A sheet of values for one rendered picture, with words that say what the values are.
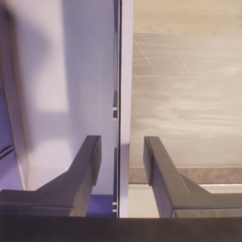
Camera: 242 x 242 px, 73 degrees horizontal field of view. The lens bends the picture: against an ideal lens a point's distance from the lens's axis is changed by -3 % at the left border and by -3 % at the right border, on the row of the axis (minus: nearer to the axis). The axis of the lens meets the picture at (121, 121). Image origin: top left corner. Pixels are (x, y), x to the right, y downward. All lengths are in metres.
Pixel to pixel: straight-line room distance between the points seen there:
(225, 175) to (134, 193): 0.18
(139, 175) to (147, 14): 0.26
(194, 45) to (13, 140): 0.31
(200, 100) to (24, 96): 0.28
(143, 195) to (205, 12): 0.32
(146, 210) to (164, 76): 0.26
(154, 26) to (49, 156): 0.27
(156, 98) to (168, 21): 0.11
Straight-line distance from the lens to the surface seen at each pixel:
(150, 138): 0.15
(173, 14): 0.28
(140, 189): 0.34
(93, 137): 0.15
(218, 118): 0.32
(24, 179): 0.34
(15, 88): 0.31
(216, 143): 0.33
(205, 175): 0.36
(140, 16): 0.28
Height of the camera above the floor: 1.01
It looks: 74 degrees down
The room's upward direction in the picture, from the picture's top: 179 degrees counter-clockwise
